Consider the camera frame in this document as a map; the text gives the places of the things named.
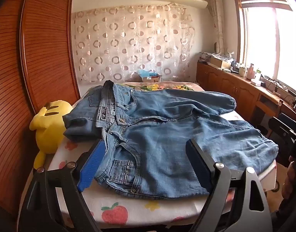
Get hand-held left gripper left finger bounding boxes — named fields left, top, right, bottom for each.
left=19, top=140, right=107, bottom=232

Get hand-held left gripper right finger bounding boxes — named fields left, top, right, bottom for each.
left=185, top=139, right=274, bottom=232

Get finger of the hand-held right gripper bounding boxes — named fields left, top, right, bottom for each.
left=280, top=126, right=296, bottom=148
left=269, top=116, right=296, bottom=136

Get blue denim pants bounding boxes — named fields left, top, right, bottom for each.
left=62, top=80, right=279, bottom=200

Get person's right hand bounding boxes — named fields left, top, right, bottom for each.
left=281, top=162, right=296, bottom=201

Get yellow plush toy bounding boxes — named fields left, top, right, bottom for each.
left=30, top=100, right=73, bottom=170

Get wooden cabinet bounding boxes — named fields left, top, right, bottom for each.
left=196, top=60, right=296, bottom=131

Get flat cardboard box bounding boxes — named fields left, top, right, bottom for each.
left=209, top=55, right=233, bottom=68

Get floral blanket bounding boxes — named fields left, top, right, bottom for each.
left=120, top=81, right=202, bottom=93

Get cardboard box with label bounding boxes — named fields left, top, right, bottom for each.
left=138, top=74, right=163, bottom=83

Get patterned window curtain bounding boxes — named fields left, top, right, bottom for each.
left=208, top=0, right=227, bottom=54

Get wooden slatted wardrobe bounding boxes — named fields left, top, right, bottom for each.
left=0, top=0, right=81, bottom=223

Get white air conditioner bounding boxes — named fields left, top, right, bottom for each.
left=162, top=0, right=208, bottom=8

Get wooden frame window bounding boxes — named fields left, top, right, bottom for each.
left=232, top=0, right=296, bottom=95

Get circle pattern wall curtain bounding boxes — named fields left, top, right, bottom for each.
left=72, top=3, right=195, bottom=84

